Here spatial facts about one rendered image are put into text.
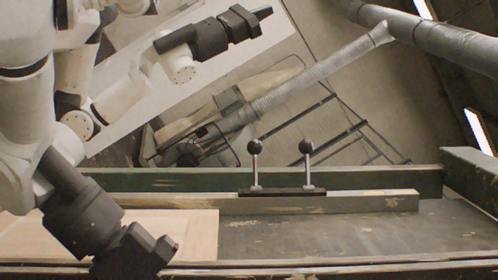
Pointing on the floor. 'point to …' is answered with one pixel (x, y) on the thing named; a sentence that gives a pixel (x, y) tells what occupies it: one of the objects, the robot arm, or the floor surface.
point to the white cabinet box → (276, 28)
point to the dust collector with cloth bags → (212, 127)
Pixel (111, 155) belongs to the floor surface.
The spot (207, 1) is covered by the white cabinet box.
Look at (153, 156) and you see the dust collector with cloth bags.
